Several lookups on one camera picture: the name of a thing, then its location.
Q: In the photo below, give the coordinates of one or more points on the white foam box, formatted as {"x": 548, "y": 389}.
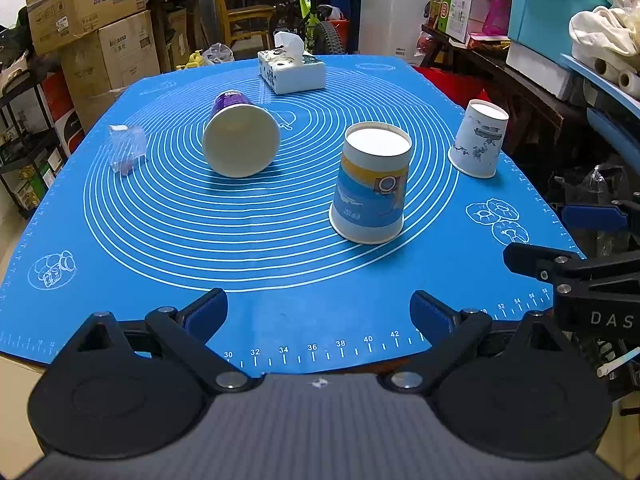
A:
{"x": 540, "y": 67}

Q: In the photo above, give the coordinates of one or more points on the large cardboard box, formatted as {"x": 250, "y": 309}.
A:
{"x": 112, "y": 65}

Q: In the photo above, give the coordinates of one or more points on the green bicycle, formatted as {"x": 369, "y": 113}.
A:
{"x": 315, "y": 20}

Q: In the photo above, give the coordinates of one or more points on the blue and yellow paper cup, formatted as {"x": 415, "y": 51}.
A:
{"x": 372, "y": 185}

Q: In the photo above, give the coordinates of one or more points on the wooden chair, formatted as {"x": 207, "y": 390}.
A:
{"x": 247, "y": 10}

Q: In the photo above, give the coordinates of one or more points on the teal plastic storage bin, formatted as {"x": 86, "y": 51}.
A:
{"x": 550, "y": 10}

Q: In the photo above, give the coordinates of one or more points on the black shelf rack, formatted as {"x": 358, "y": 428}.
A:
{"x": 25, "y": 150}

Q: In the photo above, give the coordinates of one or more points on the white cloth bundle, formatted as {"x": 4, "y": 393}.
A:
{"x": 602, "y": 30}

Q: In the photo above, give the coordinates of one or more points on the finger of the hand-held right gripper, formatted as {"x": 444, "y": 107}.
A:
{"x": 592, "y": 217}
{"x": 535, "y": 260}

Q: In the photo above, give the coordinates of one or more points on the blue silicone baking mat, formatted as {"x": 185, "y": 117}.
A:
{"x": 150, "y": 240}

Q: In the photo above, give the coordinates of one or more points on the yellow toy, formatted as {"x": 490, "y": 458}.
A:
{"x": 196, "y": 59}

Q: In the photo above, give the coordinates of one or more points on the open cardboard box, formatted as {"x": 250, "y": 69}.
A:
{"x": 82, "y": 5}

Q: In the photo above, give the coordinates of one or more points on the white tissue box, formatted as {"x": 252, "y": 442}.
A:
{"x": 292, "y": 70}

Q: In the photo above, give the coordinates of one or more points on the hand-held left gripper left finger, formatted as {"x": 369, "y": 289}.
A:
{"x": 206, "y": 314}

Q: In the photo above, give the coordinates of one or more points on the small clear plastic bag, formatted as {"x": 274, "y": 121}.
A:
{"x": 125, "y": 147}

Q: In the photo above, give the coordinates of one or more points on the white paper roll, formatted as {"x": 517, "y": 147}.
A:
{"x": 606, "y": 67}
{"x": 629, "y": 82}

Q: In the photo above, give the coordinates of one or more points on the crumpled clear plastic container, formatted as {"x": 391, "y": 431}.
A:
{"x": 218, "y": 53}

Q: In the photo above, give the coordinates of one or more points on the drink bottle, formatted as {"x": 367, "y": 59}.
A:
{"x": 436, "y": 10}

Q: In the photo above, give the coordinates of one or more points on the white paper cup blue print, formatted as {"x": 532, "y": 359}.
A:
{"x": 478, "y": 140}

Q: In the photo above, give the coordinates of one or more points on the green and white carton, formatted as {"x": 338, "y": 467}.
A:
{"x": 462, "y": 12}

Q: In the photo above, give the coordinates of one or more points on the dark wooden side table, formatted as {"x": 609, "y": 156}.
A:
{"x": 525, "y": 105}

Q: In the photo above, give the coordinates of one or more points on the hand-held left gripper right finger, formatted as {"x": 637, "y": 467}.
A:
{"x": 431, "y": 314}

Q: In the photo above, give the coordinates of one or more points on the white freezer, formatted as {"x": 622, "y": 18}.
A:
{"x": 395, "y": 5}

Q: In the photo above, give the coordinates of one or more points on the purple paper cup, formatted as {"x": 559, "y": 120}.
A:
{"x": 240, "y": 135}

